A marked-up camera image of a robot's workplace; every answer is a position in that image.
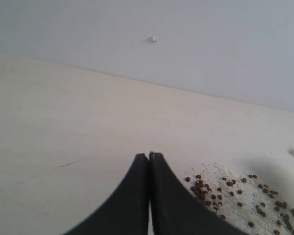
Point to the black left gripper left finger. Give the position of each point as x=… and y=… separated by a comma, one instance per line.
x=126, y=211

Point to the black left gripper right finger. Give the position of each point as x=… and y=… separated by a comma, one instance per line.
x=174, y=210

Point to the red beans and rice pile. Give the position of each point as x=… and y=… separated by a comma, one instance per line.
x=244, y=201

